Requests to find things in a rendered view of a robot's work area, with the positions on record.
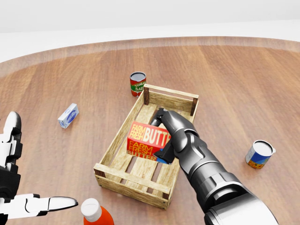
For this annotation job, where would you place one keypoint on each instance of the red tomato sauce tin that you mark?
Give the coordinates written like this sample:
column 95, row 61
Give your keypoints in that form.
column 137, row 84

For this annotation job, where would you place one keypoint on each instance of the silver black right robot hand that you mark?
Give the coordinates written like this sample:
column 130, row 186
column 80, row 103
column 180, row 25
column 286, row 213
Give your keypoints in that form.
column 178, row 131

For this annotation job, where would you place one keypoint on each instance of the blue yellow labelled tin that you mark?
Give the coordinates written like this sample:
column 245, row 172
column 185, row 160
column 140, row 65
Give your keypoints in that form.
column 259, row 154

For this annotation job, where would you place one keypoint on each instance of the small blue white box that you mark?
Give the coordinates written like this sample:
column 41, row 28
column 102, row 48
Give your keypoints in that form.
column 68, row 115

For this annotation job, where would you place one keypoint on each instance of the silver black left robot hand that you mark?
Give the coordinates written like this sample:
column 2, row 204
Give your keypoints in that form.
column 11, row 150

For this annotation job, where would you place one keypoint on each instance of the red butter box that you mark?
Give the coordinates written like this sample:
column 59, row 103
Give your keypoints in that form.
column 145, row 143

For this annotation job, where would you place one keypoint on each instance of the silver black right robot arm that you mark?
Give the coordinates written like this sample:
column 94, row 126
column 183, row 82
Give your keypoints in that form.
column 220, row 182

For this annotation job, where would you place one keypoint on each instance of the orange bottle with white cap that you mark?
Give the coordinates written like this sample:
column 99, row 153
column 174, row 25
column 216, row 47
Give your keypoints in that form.
column 96, row 213

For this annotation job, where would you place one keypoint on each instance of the wooden slat tray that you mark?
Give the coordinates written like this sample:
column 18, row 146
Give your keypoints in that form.
column 145, row 150

